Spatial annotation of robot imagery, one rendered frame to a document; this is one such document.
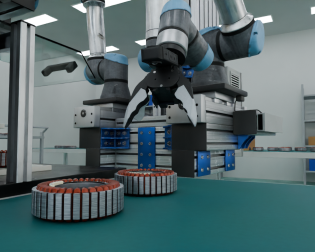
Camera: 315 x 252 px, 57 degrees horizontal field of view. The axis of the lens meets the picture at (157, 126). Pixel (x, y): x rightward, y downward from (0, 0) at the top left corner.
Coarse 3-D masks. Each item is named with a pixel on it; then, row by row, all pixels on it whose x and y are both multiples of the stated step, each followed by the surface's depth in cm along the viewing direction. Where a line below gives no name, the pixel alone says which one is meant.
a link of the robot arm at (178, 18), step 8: (176, 0) 71; (168, 8) 70; (176, 8) 69; (184, 8) 70; (160, 16) 72; (168, 16) 68; (176, 16) 68; (184, 16) 69; (160, 24) 69; (168, 24) 67; (176, 24) 67; (184, 24) 68; (192, 24) 72; (184, 32) 67; (192, 32) 72
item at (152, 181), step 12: (132, 168) 56; (144, 168) 57; (156, 168) 56; (120, 180) 49; (132, 180) 48; (144, 180) 48; (156, 180) 47; (168, 180) 49; (132, 192) 47; (144, 192) 48; (156, 192) 47; (168, 192) 49
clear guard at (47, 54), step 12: (0, 24) 55; (36, 36) 61; (36, 48) 69; (48, 48) 69; (60, 48) 69; (72, 48) 70; (0, 60) 79; (36, 60) 79; (48, 60) 78; (60, 60) 77; (72, 60) 75; (84, 60) 74; (36, 72) 83; (48, 72) 81; (60, 72) 80; (72, 72) 78; (84, 72) 77; (36, 84) 87; (48, 84) 85
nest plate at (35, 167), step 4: (32, 164) 74; (36, 164) 74; (40, 164) 74; (0, 168) 62; (4, 168) 62; (32, 168) 67; (36, 168) 68; (40, 168) 69; (44, 168) 70; (48, 168) 71; (0, 172) 60; (4, 172) 61
